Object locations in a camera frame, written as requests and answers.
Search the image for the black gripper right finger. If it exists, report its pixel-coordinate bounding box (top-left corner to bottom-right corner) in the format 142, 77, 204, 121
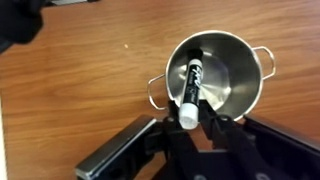
199, 100, 264, 180

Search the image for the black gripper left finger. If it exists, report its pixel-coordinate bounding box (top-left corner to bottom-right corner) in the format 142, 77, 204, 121
162, 100, 199, 180

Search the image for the black and white marker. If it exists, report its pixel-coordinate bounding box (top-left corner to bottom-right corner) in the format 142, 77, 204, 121
179, 49, 203, 130

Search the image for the silver metal pot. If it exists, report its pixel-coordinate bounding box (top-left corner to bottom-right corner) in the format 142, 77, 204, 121
161, 30, 276, 120

